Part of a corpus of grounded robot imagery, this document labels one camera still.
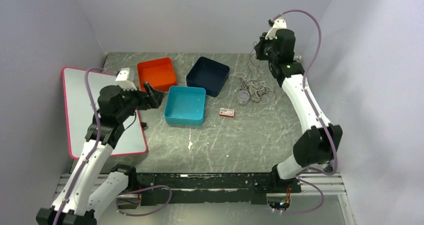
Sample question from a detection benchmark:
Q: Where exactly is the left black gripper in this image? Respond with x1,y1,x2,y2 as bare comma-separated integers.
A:
116,81,166,122

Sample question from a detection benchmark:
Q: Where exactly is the white cable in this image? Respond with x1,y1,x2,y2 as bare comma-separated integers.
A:
228,71,266,99

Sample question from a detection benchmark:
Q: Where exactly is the brown cable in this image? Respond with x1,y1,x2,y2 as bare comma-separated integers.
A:
239,41,276,106

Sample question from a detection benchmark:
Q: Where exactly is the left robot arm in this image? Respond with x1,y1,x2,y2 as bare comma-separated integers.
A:
36,82,165,225

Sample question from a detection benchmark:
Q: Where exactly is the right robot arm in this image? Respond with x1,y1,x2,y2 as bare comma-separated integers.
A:
254,28,343,192

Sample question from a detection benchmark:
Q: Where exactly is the orange plastic box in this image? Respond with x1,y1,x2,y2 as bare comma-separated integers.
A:
137,57,177,92

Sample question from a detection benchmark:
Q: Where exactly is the light blue plastic box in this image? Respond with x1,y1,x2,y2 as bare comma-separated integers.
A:
164,85,206,126

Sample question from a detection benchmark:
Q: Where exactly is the clear paperclip container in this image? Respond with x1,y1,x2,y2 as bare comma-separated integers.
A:
237,90,250,105

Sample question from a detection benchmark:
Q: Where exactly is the dark blue plastic box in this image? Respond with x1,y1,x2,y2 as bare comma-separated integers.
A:
186,56,230,98

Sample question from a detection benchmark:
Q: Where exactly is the red white small box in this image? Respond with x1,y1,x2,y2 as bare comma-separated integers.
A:
219,108,235,118

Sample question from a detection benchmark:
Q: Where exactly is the pink framed whiteboard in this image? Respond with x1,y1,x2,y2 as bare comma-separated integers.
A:
62,67,148,159

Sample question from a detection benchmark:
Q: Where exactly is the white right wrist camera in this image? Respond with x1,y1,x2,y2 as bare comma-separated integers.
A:
265,17,288,40

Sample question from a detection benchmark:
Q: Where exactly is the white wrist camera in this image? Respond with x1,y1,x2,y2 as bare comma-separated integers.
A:
265,17,288,40
115,67,138,91

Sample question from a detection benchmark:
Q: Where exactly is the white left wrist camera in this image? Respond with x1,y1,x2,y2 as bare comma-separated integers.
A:
115,67,138,91

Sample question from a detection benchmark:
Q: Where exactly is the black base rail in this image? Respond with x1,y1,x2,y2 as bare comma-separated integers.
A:
137,172,301,206

